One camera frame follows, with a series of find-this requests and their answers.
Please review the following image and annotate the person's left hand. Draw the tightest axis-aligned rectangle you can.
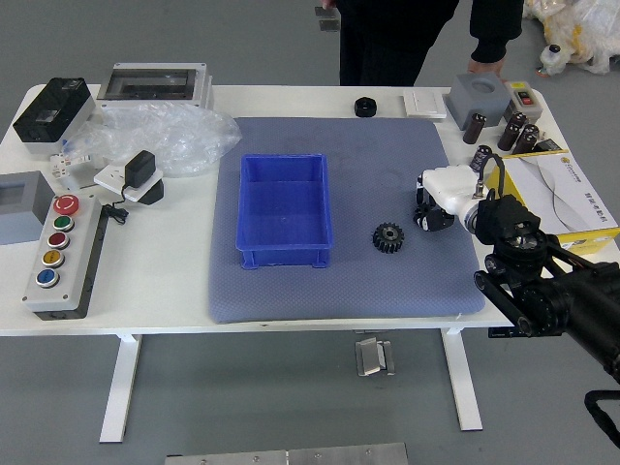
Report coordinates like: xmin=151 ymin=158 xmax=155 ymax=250
xmin=467 ymin=58 xmax=510 ymax=84

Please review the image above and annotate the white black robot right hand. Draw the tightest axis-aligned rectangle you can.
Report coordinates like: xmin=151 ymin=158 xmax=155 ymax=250
xmin=411 ymin=164 xmax=483 ymax=233

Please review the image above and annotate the big black gear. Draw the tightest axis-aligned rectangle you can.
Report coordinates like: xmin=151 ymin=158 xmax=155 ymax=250
xmin=371 ymin=221 xmax=408 ymax=255

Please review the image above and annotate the yellow white cardboard box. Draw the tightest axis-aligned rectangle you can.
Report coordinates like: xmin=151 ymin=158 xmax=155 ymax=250
xmin=485 ymin=149 xmax=620 ymax=257

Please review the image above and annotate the blue plastic box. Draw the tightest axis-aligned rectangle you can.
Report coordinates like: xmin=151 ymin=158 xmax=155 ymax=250
xmin=234 ymin=153 xmax=335 ymax=270

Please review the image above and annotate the clear-cover distribution box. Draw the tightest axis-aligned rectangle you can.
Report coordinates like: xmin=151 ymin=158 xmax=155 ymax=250
xmin=96 ymin=61 xmax=216 ymax=110

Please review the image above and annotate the grey five-button control box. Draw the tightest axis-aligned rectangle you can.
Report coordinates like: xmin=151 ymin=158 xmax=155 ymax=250
xmin=21 ymin=193 xmax=103 ymax=321

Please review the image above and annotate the grey block with round recess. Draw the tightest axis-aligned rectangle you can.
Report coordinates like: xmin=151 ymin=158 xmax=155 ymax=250
xmin=445 ymin=73 xmax=513 ymax=131

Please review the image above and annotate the black capacitor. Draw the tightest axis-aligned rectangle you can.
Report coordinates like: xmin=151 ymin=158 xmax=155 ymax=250
xmin=472 ymin=143 xmax=493 ymax=173

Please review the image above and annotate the white bottle black cap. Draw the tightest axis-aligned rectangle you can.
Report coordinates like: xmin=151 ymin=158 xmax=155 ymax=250
xmin=538 ymin=43 xmax=573 ymax=78

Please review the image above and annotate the person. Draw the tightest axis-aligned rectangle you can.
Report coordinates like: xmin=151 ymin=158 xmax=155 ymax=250
xmin=336 ymin=0 xmax=524 ymax=87

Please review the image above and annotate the yellowish plastic bag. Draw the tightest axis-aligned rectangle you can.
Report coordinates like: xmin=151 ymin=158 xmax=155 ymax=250
xmin=525 ymin=0 xmax=620 ymax=75

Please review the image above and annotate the grey-blue foam mat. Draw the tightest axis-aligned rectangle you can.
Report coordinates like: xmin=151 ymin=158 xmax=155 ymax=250
xmin=207 ymin=115 xmax=486 ymax=325

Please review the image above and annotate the white table leg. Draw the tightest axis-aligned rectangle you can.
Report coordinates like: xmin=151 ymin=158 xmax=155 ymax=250
xmin=99 ymin=333 xmax=142 ymax=445
xmin=439 ymin=327 xmax=484 ymax=432

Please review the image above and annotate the clear plastic bag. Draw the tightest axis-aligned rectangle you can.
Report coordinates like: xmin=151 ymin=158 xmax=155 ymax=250
xmin=62 ymin=101 xmax=242 ymax=178

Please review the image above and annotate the black power adapter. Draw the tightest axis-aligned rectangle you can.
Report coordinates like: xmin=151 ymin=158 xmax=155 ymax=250
xmin=124 ymin=149 xmax=157 ymax=188

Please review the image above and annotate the white power socket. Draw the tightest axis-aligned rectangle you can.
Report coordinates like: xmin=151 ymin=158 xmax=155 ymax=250
xmin=93 ymin=163 xmax=166 ymax=207

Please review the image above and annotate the white terminal connector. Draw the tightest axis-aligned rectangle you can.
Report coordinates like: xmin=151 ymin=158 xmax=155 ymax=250
xmin=49 ymin=150 xmax=93 ymax=176

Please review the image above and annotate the grey two-button switch box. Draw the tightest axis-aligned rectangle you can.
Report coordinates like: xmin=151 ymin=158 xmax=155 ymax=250
xmin=503 ymin=79 xmax=543 ymax=122

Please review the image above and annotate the white wall switch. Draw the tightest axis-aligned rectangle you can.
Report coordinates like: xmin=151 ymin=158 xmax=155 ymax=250
xmin=401 ymin=89 xmax=448 ymax=119

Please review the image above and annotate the metal floor bracket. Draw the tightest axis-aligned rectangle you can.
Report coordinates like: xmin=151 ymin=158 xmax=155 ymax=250
xmin=355 ymin=337 xmax=397 ymax=378

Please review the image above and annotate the black adapter cord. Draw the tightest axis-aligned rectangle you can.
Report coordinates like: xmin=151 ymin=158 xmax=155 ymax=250
xmin=100 ymin=183 xmax=131 ymax=227

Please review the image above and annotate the black and grey enclosure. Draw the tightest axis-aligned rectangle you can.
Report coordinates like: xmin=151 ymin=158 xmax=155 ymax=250
xmin=12 ymin=77 xmax=97 ymax=157

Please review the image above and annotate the grey enclosure with window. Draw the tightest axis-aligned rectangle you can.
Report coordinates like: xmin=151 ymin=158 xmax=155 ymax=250
xmin=0 ymin=170 xmax=55 ymax=247

